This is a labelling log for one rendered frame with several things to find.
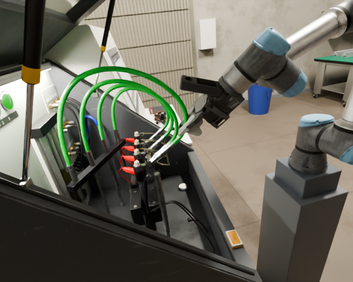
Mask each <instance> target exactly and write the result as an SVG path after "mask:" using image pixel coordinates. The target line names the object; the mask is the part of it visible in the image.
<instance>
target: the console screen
mask: <svg viewBox="0 0 353 282"><path fill-rule="evenodd" d="M107 53H108V55H109V57H110V59H111V61H112V64H113V66H120V67H125V66H124V64H123V61H122V59H121V57H120V55H119V53H118V51H117V48H116V47H113V48H111V49H109V50H107ZM117 74H118V76H119V78H120V79H126V80H129V81H131V79H130V77H129V74H128V73H124V72H117ZM126 93H127V95H128V97H129V99H130V101H131V103H132V105H133V107H134V109H135V111H136V113H138V114H139V106H138V94H137V92H136V91H135V90H130V91H126Z"/></svg>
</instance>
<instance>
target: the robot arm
mask: <svg viewBox="0 0 353 282"><path fill-rule="evenodd" d="M349 32H353V0H343V1H341V2H339V3H337V4H336V5H334V6H332V7H331V8H329V9H327V10H325V11H324V12H323V13H322V15H321V17H320V18H318V19H317V20H315V21H313V22H311V23H310V24H308V25H306V26H305V27H303V28H302V29H300V30H298V31H297V32H295V33H293V34H291V35H290V36H288V37H286V38H284V37H283V36H282V35H281V34H280V33H279V32H278V31H277V30H276V29H274V28H273V27H268V28H266V29H265V30H264V31H263V32H261V33H260V34H259V35H258V36H257V37H256V38H255V39H254V40H253V42H252V43H251V44H250V45H249V46H248V47H247V48H246V49H245V50H244V51H243V52H242V53H241V55H240V56H239V57H238V58H237V59H236V60H235V61H234V63H233V64H232V65H231V66H230V67H228V69H227V70H226V71H225V72H224V73H223V76H221V77H220V78H219V81H213V80H209V79H203V78H197V77H191V76H185V75H182V76H181V79H180V86H179V88H180V90H184V91H190V92H196V93H202V95H201V96H200V97H199V98H198V99H197V100H196V101H195V102H194V103H193V105H192V106H191V107H190V108H189V110H188V111H187V112H188V121H187V122H186V123H184V117H183V118H182V120H181V122H180V124H179V133H178V135H179V136H180V135H183V134H184V133H189V134H192V135H195V136H200V135H201V134H202V131H201V129H200V126H201V125H202V124H203V118H204V119H205V120H206V121H207V122H208V123H209V124H211V125H212V126H213V127H214V128H216V129H218V128H219V127H220V126H221V125H222V124H223V123H224V122H225V121H226V120H227V119H229V118H230V116H229V114H230V113H231V112H232V111H233V110H234V109H235V108H236V107H238V106H239V105H240V104H241V103H242V102H243V101H244V100H245V98H244V97H243V93H244V92H245V91H246V90H247V89H248V88H249V87H250V86H252V85H253V84H256V85H259V86H262V87H266V88H270V89H273V90H276V91H277V92H278V94H280V95H283V96H284V97H294V96H296V95H298V94H299V93H300V92H301V91H302V90H303V89H304V88H305V86H306V84H307V77H306V75H305V74H304V73H303V72H302V69H301V68H299V67H298V66H297V65H296V64H295V63H294V62H293V61H294V60H295V59H297V58H299V57H300V56H302V55H304V54H305V53H307V52H309V51H310V50H312V49H314V48H315V47H317V46H318V45H320V44H322V43H324V42H325V41H327V40H328V39H330V38H332V39H334V38H337V37H339V36H341V35H343V34H346V33H349ZM223 119H224V121H223ZM222 121H223V122H222ZM221 122H222V123H221ZM219 123H221V124H220V125H218V124H219ZM327 154H329V155H330V156H332V157H334V158H337V159H339V160H340V161H341V162H345V163H348V164H350V165H353V85H352V88H351V91H350V94H349V97H348V100H347V102H346V106H345V109H344V111H343V114H342V117H341V118H340V119H338V120H336V121H335V122H334V117H333V116H331V115H327V114H310V115H305V116H303V117H301V118H300V120H299V125H298V132H297V136H296V143H295V148H294V150H293V151H292V153H291V154H290V156H289V161H288V163H289V165H290V166H291V167H292V168H293V169H295V170H297V171H299V172H302V173H307V174H314V175H315V174H320V173H324V172H326V171H327V168H328V161H327Z"/></svg>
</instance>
